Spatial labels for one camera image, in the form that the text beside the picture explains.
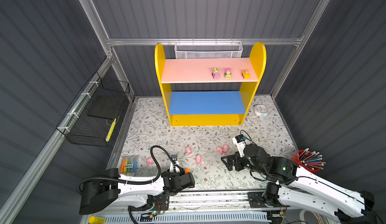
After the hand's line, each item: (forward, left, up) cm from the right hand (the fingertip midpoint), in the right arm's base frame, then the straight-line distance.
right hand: (229, 158), depth 71 cm
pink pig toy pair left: (+11, +2, -14) cm, 18 cm away
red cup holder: (+2, -36, -7) cm, 37 cm away
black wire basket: (+14, +67, +13) cm, 70 cm away
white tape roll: (-22, -33, -16) cm, 42 cm away
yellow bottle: (-24, +59, -6) cm, 64 cm away
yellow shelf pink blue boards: (+60, +6, -13) cm, 62 cm away
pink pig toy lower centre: (+5, +15, -15) cm, 22 cm away
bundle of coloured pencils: (+1, -42, -4) cm, 42 cm away
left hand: (-1, +25, -16) cm, 30 cm away
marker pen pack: (+1, +54, -13) cm, 56 cm away
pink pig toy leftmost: (+10, +21, -14) cm, 27 cm away
